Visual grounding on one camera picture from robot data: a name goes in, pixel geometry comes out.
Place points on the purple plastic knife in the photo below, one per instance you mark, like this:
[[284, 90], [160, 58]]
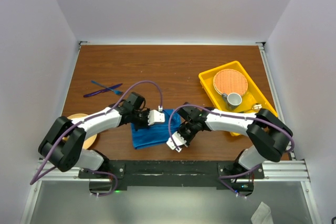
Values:
[[111, 88]]

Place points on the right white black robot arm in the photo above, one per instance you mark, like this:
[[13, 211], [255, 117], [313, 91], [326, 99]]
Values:
[[270, 137]]

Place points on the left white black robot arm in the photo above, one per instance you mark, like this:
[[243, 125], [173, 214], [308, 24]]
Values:
[[63, 144]]

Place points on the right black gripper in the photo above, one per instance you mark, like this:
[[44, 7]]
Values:
[[188, 140]]

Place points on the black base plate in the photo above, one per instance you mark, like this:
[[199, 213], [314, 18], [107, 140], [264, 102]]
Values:
[[171, 174]]

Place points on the tan round plate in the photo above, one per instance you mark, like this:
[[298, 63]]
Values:
[[89, 141]]

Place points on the yellow plastic tray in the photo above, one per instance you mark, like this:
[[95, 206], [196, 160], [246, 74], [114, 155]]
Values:
[[252, 96]]

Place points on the orange woven coaster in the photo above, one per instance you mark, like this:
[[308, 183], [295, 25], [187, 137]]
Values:
[[230, 81]]

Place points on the aluminium rail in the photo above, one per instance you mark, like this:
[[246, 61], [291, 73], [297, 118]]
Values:
[[274, 93], [284, 171]]

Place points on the aluminium front rail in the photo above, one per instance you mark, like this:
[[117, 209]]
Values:
[[284, 171]]

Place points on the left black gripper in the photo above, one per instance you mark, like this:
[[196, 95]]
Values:
[[146, 124]]

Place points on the grey cup in tray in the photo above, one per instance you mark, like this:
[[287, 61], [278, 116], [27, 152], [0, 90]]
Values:
[[232, 100]]

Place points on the aluminium right rail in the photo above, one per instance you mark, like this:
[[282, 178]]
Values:
[[274, 93]]

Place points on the gold spoon in tray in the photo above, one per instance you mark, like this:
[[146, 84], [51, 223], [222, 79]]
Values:
[[255, 108]]

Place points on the blue cloth napkin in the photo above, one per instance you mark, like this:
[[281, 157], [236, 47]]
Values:
[[154, 135]]

